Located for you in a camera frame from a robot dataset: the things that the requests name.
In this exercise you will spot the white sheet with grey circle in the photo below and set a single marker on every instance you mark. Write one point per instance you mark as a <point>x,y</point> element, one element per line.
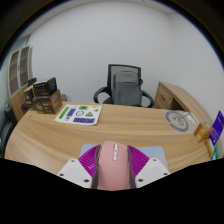
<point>178,120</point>

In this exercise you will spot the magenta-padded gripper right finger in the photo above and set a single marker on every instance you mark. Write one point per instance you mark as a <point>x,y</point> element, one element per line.
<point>152,170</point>

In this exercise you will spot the black sofa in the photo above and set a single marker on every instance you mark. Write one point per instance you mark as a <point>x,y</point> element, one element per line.
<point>5,133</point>

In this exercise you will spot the wooden side desk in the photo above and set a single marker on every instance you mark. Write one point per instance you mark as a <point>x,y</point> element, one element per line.
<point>173,96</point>

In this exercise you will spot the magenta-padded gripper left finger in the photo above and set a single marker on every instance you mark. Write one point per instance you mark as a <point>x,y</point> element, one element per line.
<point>75,170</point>

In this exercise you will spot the wide brown cardboard box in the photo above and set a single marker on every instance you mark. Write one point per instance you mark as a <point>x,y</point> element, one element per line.
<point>48,104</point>

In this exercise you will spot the small orange box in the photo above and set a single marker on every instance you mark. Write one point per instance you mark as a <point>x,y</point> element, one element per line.
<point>202,132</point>

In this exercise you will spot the grey backpack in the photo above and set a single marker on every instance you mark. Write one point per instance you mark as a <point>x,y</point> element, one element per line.
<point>126,88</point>

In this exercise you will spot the black box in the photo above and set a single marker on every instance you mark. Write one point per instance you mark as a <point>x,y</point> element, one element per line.
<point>45,86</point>

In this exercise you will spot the white sticker sheet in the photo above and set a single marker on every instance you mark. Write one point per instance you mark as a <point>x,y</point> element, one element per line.
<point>78,115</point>

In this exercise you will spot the purple card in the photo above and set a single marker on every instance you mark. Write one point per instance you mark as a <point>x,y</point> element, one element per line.
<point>217,128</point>

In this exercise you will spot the tall brown cardboard box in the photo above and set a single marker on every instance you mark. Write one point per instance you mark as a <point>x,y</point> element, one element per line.
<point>28,96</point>

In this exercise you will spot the pink computer mouse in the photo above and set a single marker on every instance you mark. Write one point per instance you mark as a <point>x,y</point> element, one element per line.
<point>111,170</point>

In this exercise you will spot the wooden shelf unit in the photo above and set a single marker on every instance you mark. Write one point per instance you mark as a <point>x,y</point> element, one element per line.
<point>15,100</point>

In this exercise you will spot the black mesh office chair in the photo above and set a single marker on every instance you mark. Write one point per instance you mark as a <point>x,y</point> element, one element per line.
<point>100,95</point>

